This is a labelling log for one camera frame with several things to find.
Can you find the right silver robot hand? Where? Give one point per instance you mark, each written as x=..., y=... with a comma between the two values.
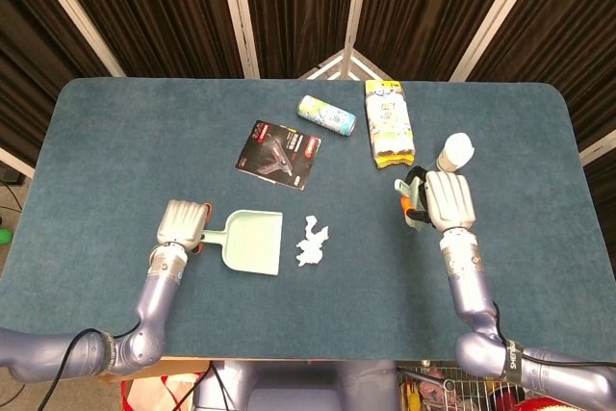
x=450, y=199

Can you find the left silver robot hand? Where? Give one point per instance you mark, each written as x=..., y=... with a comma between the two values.
x=180, y=221

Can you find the mint green hand broom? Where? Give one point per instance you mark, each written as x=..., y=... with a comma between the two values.
x=400, y=185

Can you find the mint green dustpan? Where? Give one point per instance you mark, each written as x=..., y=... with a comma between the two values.
x=250, y=242

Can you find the white paper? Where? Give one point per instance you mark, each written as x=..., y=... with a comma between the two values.
x=313, y=247

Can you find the left purple-grey robot arm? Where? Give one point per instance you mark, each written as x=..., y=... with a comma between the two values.
x=154, y=300

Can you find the right purple-grey robot arm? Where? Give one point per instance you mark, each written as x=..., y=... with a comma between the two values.
x=469, y=286

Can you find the small white bottle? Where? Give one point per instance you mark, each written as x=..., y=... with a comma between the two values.
x=454, y=151

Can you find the blue felt table mat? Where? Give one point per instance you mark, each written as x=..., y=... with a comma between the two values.
x=144, y=141

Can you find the yellow sponge pack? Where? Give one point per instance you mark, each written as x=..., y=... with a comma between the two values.
x=390, y=124

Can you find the black product package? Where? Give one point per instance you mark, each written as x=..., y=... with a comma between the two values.
x=279, y=153

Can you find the brown cardboard box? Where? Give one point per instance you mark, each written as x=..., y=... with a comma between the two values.
x=178, y=365

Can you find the patterned drink can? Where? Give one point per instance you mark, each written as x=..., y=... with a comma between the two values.
x=325, y=115

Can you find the white partition base foot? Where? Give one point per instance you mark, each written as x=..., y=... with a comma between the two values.
x=344, y=67

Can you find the red and white bag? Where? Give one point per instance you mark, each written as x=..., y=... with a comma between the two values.
x=154, y=394

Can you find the dark brown curtain panel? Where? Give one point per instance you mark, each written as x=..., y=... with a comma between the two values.
x=428, y=7
x=29, y=69
x=154, y=11
x=568, y=35
x=298, y=2

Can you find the purple-grey robot torso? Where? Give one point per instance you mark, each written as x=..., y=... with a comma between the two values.
x=298, y=387

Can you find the red knitted hat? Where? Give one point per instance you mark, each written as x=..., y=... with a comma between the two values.
x=544, y=406

